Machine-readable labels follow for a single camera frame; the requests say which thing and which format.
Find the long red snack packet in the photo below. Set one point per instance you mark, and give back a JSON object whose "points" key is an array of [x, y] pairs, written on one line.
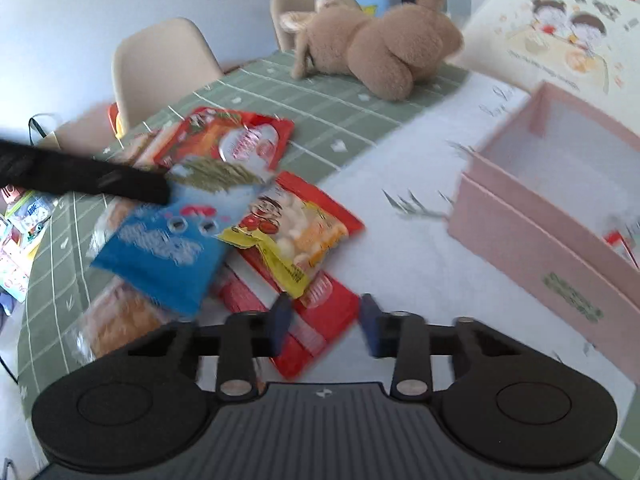
{"points": [[325, 320]]}

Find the white printed food cover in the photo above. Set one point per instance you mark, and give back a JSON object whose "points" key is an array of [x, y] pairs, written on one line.
{"points": [[550, 25]]}

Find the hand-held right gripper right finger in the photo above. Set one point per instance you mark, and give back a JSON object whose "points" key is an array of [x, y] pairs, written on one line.
{"points": [[371, 325]]}

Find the brown plush rabbit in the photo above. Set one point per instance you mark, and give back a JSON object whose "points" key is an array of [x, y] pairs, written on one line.
{"points": [[380, 45]]}

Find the beige plastic chair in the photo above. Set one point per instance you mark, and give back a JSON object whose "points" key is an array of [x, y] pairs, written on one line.
{"points": [[290, 5], [160, 65]]}

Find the pink cardboard box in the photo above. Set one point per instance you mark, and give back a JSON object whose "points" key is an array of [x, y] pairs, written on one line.
{"points": [[525, 240]]}

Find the yellow candy snack packet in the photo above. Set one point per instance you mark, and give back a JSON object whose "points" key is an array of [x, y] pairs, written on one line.
{"points": [[295, 230]]}

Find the red orange snack packet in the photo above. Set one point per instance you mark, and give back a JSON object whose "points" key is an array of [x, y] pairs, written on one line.
{"points": [[240, 140]]}

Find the blue snack packet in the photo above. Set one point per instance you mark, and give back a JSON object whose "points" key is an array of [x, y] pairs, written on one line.
{"points": [[160, 250]]}

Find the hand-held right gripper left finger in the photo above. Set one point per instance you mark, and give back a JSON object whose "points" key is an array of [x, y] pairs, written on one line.
{"points": [[280, 325]]}

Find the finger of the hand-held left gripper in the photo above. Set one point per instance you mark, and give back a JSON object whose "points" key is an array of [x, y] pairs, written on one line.
{"points": [[135, 185]]}

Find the colourful toy packages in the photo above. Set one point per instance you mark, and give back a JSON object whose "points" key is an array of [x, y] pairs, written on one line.
{"points": [[20, 240]]}

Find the small red snack packet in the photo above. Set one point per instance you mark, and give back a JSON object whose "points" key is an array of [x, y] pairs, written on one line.
{"points": [[622, 245]]}

